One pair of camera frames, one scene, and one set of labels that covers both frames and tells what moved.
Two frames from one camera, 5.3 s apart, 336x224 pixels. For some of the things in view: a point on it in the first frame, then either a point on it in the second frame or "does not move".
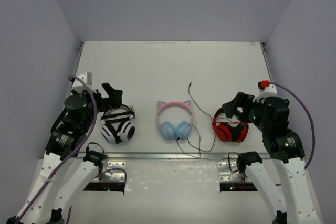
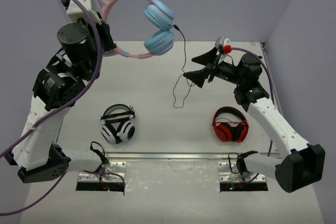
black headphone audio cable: x=199 y=149 -> x=180 y=74
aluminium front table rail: x=168 y=156 does not move
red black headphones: x=229 y=130 does not move
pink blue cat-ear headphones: x=167 y=130 -> x=159 y=19
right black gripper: x=245 y=101 -> x=211 y=61
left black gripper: x=102 y=100 -> x=106 y=38
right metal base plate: x=225 y=174 does not move
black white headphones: x=118 y=125 does not move
